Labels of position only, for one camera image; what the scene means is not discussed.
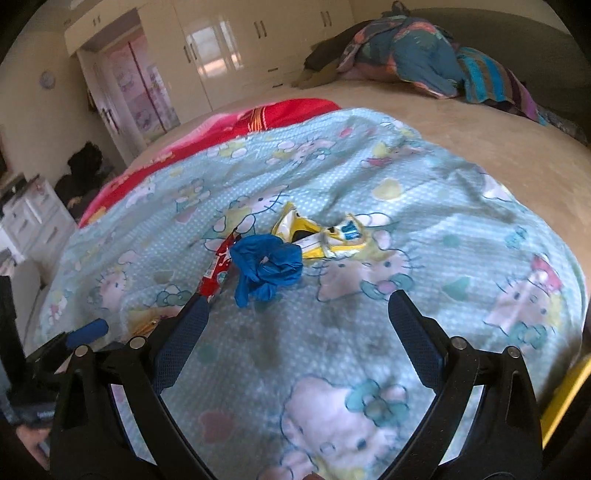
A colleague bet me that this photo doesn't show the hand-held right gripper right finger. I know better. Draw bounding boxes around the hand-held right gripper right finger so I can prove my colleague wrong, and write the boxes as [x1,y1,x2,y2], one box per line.
[369,290,541,480]

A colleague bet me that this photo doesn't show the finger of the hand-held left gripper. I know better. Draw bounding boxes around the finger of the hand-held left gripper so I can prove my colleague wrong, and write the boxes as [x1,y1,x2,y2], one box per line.
[28,318,110,367]

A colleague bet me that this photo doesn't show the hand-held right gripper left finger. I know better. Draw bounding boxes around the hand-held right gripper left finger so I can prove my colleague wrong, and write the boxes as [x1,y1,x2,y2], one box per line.
[48,294,209,480]

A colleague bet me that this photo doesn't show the blue plastic bag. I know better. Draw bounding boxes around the blue plastic bag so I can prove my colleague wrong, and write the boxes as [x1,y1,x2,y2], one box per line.
[229,233,304,309]

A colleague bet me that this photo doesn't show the yellow bin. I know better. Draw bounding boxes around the yellow bin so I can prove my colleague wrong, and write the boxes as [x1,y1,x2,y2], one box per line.
[540,357,591,450]

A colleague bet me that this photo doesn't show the red candy wrapper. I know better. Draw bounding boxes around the red candy wrapper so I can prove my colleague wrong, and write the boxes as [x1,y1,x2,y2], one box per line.
[198,231,243,305]

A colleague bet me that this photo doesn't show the white drawer cabinet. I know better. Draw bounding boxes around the white drawer cabinet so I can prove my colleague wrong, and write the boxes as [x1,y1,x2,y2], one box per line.
[0,178,78,264]

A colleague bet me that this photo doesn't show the black bag pile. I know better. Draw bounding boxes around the black bag pile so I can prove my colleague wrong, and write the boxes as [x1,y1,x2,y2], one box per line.
[54,141,116,217]

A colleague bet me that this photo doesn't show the yellow white wrapper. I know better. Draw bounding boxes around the yellow white wrapper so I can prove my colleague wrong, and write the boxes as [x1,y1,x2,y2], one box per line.
[270,202,370,260]

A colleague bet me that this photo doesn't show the light blue cartoon blanket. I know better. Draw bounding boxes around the light blue cartoon blanket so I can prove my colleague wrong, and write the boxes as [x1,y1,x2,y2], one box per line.
[39,107,589,480]

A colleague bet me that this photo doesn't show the beige bed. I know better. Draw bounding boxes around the beige bed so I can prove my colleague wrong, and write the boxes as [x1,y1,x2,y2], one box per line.
[124,76,591,287]

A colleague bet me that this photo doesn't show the pink cartoon door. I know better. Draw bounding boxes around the pink cartoon door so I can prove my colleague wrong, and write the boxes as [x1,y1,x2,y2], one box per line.
[99,34,181,141]

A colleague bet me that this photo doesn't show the red blanket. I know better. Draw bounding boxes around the red blanket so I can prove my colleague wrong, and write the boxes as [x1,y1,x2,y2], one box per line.
[78,98,342,229]

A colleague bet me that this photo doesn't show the patterned grey cloth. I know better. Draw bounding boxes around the patterned grey cloth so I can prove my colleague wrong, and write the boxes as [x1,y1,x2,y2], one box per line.
[538,108,591,148]

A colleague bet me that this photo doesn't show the striped towel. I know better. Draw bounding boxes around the striped towel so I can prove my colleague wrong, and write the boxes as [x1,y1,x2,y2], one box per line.
[455,46,548,125]

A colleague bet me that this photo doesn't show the floral teal blanket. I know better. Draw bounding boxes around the floral teal blanket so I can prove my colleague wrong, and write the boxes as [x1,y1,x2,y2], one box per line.
[337,16,465,99]

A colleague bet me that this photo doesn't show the dark brown clothes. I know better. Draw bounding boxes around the dark brown clothes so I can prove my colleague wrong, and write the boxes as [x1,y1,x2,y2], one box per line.
[291,34,365,90]

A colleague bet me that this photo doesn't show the cream glossy wardrobe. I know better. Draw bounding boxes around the cream glossy wardrobe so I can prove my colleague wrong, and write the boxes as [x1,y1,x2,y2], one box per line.
[65,0,356,112]

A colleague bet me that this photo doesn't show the pile of colourful bedding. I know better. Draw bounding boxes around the pile of colourful bedding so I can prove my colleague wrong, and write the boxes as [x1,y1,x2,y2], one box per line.
[406,7,591,139]

